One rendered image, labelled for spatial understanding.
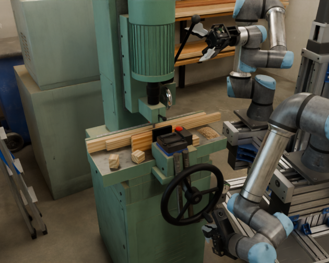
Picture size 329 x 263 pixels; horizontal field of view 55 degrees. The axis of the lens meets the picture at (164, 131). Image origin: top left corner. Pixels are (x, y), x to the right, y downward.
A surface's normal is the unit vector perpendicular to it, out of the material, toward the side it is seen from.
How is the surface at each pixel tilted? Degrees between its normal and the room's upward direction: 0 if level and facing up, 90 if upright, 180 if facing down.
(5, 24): 90
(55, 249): 0
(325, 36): 90
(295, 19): 90
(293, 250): 0
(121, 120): 90
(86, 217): 0
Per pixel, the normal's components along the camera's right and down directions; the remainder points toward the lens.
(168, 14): 0.73, 0.33
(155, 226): 0.47, 0.44
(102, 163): 0.00, -0.87
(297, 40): -0.85, 0.25
